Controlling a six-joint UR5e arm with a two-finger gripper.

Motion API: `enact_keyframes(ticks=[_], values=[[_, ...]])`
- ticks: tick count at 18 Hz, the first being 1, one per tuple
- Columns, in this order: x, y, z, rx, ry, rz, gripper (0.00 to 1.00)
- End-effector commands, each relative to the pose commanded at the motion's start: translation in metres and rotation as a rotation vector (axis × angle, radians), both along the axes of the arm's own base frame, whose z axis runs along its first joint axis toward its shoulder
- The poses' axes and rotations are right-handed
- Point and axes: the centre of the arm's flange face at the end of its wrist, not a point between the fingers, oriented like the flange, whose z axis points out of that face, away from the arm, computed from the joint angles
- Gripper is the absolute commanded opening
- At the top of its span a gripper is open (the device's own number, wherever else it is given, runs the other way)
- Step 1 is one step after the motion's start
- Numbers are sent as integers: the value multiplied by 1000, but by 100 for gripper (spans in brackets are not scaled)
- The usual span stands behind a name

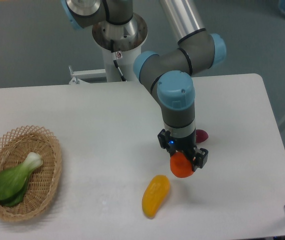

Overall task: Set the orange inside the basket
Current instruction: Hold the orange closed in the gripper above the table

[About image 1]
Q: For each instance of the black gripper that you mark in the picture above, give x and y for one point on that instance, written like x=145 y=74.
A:
x=186 y=145

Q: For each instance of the orange fruit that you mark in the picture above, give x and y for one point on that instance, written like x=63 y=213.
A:
x=180 y=166

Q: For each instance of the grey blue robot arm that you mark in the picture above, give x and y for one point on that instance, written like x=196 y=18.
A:
x=168 y=78

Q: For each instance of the woven wicker basket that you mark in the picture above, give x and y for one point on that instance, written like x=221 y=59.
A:
x=15 y=145

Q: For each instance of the dark red fruit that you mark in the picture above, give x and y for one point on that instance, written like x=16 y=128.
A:
x=201 y=136

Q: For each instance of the yellow mango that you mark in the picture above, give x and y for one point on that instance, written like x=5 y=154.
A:
x=154 y=195

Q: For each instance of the green bok choy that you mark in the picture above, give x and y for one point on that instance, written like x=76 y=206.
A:
x=14 y=181

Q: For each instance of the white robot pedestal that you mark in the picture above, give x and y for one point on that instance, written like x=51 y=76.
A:
x=120 y=46

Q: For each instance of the white metal bracket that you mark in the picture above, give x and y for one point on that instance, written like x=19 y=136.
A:
x=87 y=76

